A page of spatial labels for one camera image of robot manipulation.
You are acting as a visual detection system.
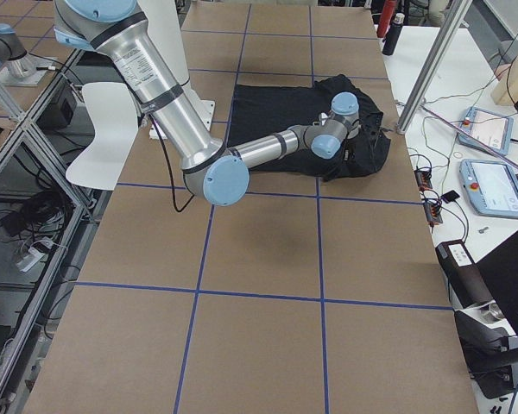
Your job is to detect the teach pendant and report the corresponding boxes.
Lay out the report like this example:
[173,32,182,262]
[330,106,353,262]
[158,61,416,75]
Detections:
[459,160,518,219]
[457,106,514,155]

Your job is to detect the far teach pendant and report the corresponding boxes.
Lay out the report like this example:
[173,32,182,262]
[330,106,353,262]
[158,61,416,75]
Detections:
[457,106,514,155]

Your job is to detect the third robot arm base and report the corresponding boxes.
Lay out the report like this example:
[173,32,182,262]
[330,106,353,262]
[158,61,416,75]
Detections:
[0,23,47,87]

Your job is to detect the white plastic chair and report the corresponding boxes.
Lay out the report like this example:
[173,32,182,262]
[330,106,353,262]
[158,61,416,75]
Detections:
[66,82,138,191]

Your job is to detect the white power strip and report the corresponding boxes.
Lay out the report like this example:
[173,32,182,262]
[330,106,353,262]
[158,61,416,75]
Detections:
[16,242,51,273]

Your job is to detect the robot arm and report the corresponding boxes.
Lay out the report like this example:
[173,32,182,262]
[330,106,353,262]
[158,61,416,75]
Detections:
[54,1,360,206]

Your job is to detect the near teach pendant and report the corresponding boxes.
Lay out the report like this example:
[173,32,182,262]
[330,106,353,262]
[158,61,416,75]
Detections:
[459,160,518,219]

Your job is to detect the black computer monitor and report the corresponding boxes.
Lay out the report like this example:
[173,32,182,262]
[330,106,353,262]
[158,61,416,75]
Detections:
[477,230,518,335]

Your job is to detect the black water bottle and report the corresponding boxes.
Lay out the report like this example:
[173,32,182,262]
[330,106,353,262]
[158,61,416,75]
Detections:
[382,13,405,56]

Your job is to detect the red bottle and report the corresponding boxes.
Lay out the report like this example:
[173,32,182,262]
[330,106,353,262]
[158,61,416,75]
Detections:
[376,0,398,39]

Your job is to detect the aluminium side frame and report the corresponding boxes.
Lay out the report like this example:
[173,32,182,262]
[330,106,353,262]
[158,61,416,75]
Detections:
[0,52,107,413]

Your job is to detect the orange circuit board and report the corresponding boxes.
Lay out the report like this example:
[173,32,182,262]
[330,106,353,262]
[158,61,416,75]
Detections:
[414,169,433,191]

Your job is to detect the black graphic t-shirt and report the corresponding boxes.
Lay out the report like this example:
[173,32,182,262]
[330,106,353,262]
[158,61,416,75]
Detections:
[228,74,390,181]

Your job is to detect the aluminium frame post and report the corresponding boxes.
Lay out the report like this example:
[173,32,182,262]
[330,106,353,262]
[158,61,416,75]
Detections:
[396,0,472,135]

